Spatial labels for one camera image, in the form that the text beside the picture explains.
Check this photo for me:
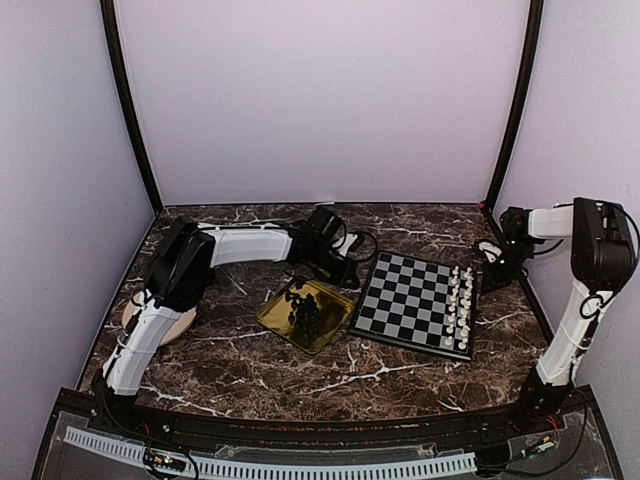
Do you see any right black frame post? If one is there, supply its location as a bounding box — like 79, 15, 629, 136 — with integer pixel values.
483, 0, 545, 214

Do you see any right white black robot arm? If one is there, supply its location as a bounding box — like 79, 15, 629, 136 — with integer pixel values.
474, 197, 639, 434

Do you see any pile of black chess pieces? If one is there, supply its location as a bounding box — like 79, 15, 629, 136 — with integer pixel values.
285, 277, 321, 347

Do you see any black silver chess board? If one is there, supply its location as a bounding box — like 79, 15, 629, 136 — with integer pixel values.
348, 251, 478, 362

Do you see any white chess pieces row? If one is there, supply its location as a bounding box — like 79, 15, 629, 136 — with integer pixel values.
442, 266, 476, 356

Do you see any left black frame post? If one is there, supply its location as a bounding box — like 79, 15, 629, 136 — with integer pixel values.
99, 0, 164, 214

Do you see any gold square tray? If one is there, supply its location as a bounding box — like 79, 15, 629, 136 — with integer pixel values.
256, 276, 355, 355

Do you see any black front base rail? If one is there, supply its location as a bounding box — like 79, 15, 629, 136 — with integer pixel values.
40, 388, 568, 452

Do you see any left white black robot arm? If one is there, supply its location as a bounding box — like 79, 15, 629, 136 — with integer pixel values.
94, 206, 363, 397

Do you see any white slotted cable duct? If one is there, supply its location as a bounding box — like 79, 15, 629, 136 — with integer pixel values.
62, 426, 477, 479

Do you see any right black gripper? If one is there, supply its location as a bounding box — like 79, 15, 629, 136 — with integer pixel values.
480, 242, 536, 294

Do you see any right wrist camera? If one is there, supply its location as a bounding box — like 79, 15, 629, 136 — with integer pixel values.
476, 240, 502, 263

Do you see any round painted wooden plate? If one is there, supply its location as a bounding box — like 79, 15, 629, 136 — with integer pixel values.
121, 291, 197, 346

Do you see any black frame post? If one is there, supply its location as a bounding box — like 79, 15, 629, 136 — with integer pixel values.
483, 0, 545, 214
99, 0, 164, 214

